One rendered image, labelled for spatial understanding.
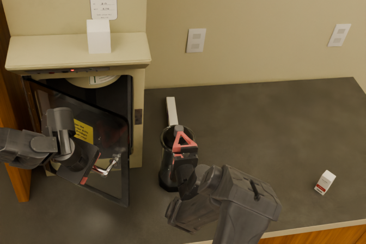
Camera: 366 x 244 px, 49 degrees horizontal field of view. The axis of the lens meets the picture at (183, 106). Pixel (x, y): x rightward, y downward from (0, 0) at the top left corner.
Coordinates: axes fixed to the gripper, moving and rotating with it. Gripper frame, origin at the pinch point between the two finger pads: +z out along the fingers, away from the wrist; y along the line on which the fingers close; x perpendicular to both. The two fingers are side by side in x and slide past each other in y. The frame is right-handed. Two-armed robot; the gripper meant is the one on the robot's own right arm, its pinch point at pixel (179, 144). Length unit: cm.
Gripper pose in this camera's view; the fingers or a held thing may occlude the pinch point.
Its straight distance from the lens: 116.2
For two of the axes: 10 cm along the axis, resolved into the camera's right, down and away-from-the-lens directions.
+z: -1.8, -7.0, 6.9
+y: 0.8, -7.1, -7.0
